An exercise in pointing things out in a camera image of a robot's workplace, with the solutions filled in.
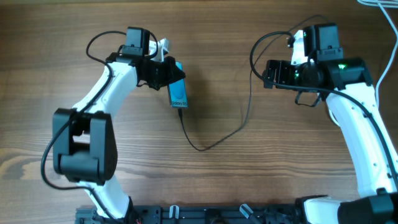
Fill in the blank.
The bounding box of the Galaxy S25 smartphone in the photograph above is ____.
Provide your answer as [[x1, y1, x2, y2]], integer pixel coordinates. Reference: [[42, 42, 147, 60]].
[[168, 78, 188, 108]]

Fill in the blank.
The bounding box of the black USB charging cable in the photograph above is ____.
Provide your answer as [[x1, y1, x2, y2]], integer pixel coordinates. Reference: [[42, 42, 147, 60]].
[[177, 14, 330, 152]]

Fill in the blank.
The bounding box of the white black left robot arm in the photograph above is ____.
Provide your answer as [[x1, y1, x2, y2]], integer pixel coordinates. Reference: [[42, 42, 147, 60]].
[[40, 27, 185, 223]]

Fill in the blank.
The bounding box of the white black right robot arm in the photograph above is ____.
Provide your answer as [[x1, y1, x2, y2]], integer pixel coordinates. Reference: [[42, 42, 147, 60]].
[[262, 24, 397, 223]]

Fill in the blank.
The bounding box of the white power strip cord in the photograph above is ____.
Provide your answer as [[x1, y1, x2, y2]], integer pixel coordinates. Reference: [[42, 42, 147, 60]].
[[328, 0, 398, 127]]

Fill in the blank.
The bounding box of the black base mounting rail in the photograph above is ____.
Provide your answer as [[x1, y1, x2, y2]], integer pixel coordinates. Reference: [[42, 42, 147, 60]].
[[75, 204, 304, 224]]

